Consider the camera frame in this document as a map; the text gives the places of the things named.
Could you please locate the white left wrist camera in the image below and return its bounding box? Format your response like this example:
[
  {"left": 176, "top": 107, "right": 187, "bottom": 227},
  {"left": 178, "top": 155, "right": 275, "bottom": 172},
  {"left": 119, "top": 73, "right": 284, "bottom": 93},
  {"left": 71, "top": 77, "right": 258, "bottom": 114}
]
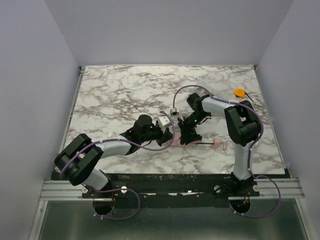
[{"left": 157, "top": 115, "right": 172, "bottom": 132}]

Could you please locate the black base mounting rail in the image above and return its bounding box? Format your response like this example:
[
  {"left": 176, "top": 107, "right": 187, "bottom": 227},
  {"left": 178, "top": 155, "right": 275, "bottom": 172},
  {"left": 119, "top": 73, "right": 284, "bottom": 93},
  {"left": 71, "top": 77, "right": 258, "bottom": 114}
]
[{"left": 82, "top": 172, "right": 261, "bottom": 210}]

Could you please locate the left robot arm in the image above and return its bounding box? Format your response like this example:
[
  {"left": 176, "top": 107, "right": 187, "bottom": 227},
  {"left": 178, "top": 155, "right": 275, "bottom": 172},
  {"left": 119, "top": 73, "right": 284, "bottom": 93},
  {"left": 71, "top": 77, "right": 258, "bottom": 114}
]
[{"left": 54, "top": 111, "right": 175, "bottom": 191}]

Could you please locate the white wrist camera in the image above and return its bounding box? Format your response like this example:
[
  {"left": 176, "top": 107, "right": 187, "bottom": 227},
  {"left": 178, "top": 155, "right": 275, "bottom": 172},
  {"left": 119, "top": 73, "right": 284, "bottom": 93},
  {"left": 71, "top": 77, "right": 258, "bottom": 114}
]
[
  {"left": 169, "top": 107, "right": 180, "bottom": 117},
  {"left": 157, "top": 115, "right": 172, "bottom": 132}
]

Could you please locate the pink folding umbrella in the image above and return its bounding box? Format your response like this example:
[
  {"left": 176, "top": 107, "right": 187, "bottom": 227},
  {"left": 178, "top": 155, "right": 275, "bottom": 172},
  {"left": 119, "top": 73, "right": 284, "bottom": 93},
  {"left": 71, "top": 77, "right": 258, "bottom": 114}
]
[{"left": 158, "top": 109, "right": 228, "bottom": 151}]

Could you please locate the orange tape measure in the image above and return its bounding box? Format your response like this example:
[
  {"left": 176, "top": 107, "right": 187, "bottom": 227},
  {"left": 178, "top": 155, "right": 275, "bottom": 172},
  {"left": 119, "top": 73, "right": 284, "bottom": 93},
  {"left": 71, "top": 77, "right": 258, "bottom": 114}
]
[{"left": 234, "top": 88, "right": 246, "bottom": 99}]

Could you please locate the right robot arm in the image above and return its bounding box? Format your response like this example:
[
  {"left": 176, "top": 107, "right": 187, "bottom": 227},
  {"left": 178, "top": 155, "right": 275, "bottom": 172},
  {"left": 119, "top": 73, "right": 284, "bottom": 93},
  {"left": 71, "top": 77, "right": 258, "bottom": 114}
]
[{"left": 178, "top": 92, "right": 263, "bottom": 190}]

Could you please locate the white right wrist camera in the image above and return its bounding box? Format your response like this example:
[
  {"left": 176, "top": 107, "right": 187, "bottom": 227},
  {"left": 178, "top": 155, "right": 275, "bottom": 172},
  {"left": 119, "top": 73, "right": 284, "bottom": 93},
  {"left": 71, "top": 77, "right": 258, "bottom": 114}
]
[{"left": 169, "top": 107, "right": 180, "bottom": 117}]

